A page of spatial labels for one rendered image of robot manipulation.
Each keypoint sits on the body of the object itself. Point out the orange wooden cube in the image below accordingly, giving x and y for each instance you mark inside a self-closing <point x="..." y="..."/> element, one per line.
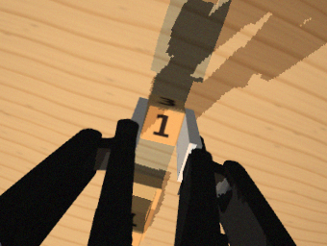
<point x="138" y="227"/>
<point x="163" y="119"/>

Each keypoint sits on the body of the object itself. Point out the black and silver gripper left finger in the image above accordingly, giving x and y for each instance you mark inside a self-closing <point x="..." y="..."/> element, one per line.
<point x="32" y="207"/>

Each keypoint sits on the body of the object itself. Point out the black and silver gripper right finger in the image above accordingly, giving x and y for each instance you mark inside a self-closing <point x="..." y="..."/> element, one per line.
<point x="249" y="220"/>

